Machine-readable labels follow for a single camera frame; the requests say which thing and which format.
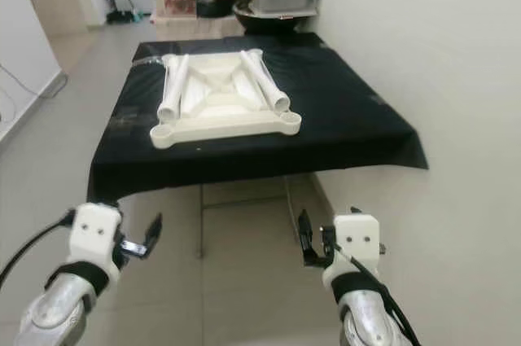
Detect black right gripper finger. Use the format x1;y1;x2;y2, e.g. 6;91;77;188
296;209;315;256

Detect cream plastic children table top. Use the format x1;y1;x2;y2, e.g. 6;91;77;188
150;51;303;150

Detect clear tape patch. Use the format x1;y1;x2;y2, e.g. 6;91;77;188
110;110;155;135

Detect black tablecloth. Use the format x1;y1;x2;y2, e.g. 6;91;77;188
85;33;430;204

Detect clear tape strip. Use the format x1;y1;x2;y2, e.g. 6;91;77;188
134;59;169;75

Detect beige patterned cloth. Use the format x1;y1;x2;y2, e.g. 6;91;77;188
151;14;245;42

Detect black metal wok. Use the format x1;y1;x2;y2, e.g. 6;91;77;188
232;2;316;36

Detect metal folding table frame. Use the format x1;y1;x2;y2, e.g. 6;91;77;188
198;177;300;261

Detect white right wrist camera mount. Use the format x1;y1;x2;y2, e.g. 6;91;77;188
323;212;385;282

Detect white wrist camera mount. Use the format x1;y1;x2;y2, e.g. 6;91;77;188
71;202;123;270
323;212;385;282

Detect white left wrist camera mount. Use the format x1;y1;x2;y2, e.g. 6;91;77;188
71;202;123;270

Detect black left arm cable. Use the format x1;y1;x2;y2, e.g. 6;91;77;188
0;209;81;286

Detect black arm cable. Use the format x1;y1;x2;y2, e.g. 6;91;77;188
331;247;422;346
0;209;81;286

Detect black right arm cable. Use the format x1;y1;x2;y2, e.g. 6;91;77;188
331;247;422;346

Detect black wall power cable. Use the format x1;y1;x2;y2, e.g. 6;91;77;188
0;64;63;124

